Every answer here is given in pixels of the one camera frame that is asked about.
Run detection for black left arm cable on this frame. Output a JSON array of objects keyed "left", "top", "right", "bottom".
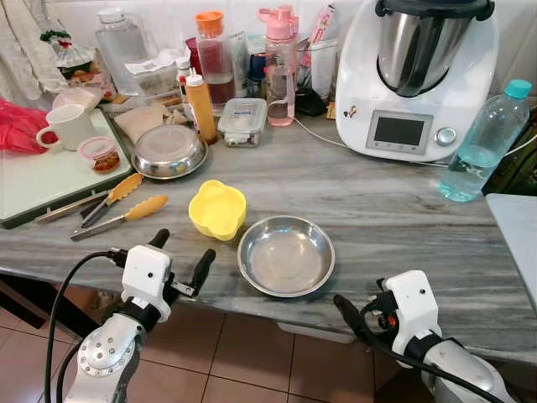
[{"left": 44, "top": 249, "right": 127, "bottom": 403}]

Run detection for red plastic bag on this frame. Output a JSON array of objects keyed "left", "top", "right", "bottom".
[{"left": 0, "top": 97, "right": 58, "bottom": 154}]

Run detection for yellow flower-shaped plastic bowl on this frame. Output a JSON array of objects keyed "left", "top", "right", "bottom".
[{"left": 188, "top": 180, "right": 248, "bottom": 243}]

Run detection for white side table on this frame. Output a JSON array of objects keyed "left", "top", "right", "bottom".
[{"left": 485, "top": 193, "right": 537, "bottom": 311}]

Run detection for orange sauce squeeze bottle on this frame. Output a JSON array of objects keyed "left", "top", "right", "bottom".
[{"left": 185, "top": 69, "right": 219, "bottom": 145}]

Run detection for dark green bag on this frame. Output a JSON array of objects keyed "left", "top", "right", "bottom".
[{"left": 487, "top": 105, "right": 537, "bottom": 196}]

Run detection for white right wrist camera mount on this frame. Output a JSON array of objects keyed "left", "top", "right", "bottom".
[{"left": 384, "top": 270, "right": 443, "bottom": 358}]

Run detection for clear plastic jug white cap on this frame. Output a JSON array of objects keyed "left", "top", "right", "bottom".
[{"left": 94, "top": 8, "right": 152, "bottom": 95}]

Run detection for brown paper bag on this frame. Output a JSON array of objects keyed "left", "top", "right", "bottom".
[{"left": 113, "top": 102, "right": 173, "bottom": 144}]

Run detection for clear rectangular plastic canister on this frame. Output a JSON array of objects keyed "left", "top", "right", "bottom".
[{"left": 298, "top": 38, "right": 341, "bottom": 102}]

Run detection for hanging light cloth towel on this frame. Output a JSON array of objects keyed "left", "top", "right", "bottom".
[{"left": 0, "top": 0, "right": 68, "bottom": 106}]

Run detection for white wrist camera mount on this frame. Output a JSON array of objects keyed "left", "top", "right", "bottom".
[
  {"left": 121, "top": 244, "right": 175, "bottom": 322},
  {"left": 384, "top": 270, "right": 443, "bottom": 358}
]

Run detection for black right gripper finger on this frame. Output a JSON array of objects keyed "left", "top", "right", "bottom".
[{"left": 334, "top": 294, "right": 376, "bottom": 343}]

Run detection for covered round steel bowl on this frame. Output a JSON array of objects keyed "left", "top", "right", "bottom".
[{"left": 132, "top": 124, "right": 208, "bottom": 181}]

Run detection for small black object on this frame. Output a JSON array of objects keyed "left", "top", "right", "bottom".
[{"left": 294, "top": 88, "right": 328, "bottom": 117}]

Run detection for small jar pink lid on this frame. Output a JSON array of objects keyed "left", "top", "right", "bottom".
[{"left": 77, "top": 136, "right": 121, "bottom": 175}]

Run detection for white ceramic mug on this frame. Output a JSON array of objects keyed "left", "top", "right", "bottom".
[{"left": 35, "top": 103, "right": 100, "bottom": 153}]

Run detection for round shallow steel plate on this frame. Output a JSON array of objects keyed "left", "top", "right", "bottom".
[{"left": 237, "top": 215, "right": 336, "bottom": 299}]

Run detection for orange-lid bottle with red liquid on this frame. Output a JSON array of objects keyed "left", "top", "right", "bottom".
[{"left": 195, "top": 10, "right": 237, "bottom": 108}]

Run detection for glass food container with lid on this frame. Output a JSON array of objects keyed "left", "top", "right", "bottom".
[{"left": 217, "top": 97, "right": 269, "bottom": 149}]

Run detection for clear labelled plastic container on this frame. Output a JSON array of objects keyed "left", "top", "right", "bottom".
[{"left": 126, "top": 55, "right": 181, "bottom": 97}]

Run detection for clear bag with red-green bow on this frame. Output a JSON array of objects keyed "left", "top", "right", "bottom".
[{"left": 38, "top": 25, "right": 97, "bottom": 85}]

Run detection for pink drinking bottle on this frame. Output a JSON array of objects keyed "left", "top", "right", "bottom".
[{"left": 257, "top": 4, "right": 300, "bottom": 128}]

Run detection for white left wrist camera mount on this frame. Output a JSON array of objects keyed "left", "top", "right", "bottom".
[{"left": 121, "top": 244, "right": 175, "bottom": 322}]

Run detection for steel tongs with yellow tip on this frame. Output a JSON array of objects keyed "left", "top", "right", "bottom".
[
  {"left": 70, "top": 195, "right": 169, "bottom": 243},
  {"left": 34, "top": 173, "right": 144, "bottom": 229}
]

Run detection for white kitchen cooking appliance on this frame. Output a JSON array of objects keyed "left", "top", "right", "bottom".
[{"left": 334, "top": 0, "right": 500, "bottom": 163}]

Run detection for clear water bottle teal cap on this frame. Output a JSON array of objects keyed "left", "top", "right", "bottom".
[{"left": 438, "top": 79, "right": 533, "bottom": 203}]

